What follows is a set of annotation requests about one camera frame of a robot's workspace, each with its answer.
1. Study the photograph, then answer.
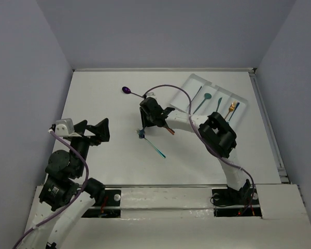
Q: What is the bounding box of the iridescent metal fork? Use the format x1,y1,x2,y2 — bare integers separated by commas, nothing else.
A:
136,129,166,159

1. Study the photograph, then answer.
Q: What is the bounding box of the dark teal chopstick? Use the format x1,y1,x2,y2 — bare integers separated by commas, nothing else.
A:
191,86,202,105

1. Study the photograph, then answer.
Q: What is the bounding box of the teal plastic spoon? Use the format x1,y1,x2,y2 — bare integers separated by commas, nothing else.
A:
193,92,212,114

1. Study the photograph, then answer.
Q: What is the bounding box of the teal plastic knife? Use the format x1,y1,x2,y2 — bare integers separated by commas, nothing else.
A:
216,97,222,112

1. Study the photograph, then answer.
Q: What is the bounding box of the gold metal fork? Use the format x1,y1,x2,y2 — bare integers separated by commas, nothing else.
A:
224,101,237,119

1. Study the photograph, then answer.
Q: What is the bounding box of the blue metal fork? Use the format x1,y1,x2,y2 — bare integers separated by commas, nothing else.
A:
227,102,240,123

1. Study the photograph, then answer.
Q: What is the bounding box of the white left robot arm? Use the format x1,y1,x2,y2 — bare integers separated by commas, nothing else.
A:
23,118,110,248

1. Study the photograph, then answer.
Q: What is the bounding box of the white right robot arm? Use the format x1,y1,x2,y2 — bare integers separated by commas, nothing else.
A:
139,97,253,203

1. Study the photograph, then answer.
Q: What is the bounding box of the orange chopstick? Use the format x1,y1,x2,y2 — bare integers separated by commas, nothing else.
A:
165,127,175,135

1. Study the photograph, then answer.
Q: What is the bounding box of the purple metal spoon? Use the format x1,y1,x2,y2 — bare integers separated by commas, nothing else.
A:
122,86,145,99

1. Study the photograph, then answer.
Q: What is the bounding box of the white divided utensil tray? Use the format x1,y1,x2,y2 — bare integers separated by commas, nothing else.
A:
159,72,251,141

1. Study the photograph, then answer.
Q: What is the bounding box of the white foam front board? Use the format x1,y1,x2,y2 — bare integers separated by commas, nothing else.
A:
22,184,311,248

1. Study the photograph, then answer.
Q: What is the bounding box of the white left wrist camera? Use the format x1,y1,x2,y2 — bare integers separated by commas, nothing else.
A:
48,118,81,137

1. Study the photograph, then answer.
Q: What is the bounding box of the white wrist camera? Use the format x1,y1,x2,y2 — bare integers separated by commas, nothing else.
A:
142,91,157,99
48,118,81,137

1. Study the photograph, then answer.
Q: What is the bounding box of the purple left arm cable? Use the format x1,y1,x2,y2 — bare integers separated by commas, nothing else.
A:
11,131,90,249

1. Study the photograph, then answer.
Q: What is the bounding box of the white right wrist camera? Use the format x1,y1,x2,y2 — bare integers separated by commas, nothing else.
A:
142,91,157,99

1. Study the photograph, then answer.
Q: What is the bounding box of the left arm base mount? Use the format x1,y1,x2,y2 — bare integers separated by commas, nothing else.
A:
82,189,121,218

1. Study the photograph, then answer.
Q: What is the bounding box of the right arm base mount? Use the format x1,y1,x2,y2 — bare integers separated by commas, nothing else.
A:
210,188,262,217

